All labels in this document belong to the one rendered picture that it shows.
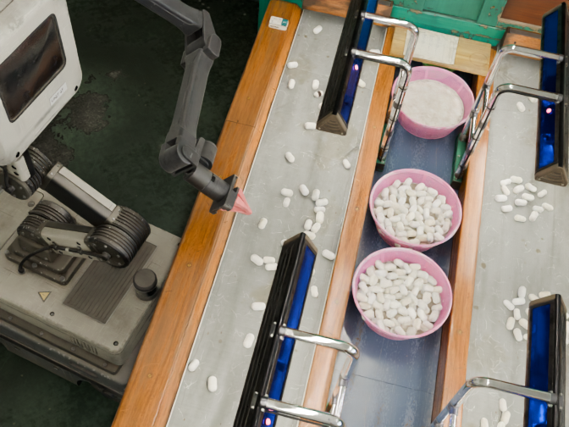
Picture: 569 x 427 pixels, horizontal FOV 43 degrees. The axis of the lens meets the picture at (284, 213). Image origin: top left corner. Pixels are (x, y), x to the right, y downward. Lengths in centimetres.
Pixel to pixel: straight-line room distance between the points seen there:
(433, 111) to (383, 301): 72
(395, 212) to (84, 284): 95
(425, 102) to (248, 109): 58
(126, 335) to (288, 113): 83
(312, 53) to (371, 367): 108
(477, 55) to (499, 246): 72
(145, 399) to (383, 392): 60
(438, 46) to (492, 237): 73
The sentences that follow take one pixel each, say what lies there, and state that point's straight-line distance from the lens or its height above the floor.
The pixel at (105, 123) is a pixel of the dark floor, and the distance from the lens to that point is 322.
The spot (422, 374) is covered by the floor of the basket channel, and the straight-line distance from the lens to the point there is 194.
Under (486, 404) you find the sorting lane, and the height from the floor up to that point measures 74.
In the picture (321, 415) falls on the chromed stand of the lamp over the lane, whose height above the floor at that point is 112.
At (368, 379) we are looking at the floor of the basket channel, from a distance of 191.
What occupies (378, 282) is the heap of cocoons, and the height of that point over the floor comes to 72.
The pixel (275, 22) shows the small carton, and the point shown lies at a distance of 248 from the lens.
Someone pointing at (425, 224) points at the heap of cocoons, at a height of 74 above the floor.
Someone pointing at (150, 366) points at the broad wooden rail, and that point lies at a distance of 179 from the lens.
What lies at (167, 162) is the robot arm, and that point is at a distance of 175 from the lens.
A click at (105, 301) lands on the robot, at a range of 220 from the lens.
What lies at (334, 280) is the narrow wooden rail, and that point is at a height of 76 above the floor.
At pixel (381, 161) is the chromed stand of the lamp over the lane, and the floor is 72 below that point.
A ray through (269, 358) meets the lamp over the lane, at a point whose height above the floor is 111.
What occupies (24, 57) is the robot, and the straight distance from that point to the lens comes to 158.
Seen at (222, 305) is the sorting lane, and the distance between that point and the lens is 188.
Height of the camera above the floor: 243
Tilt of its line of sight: 56 degrees down
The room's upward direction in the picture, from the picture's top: 8 degrees clockwise
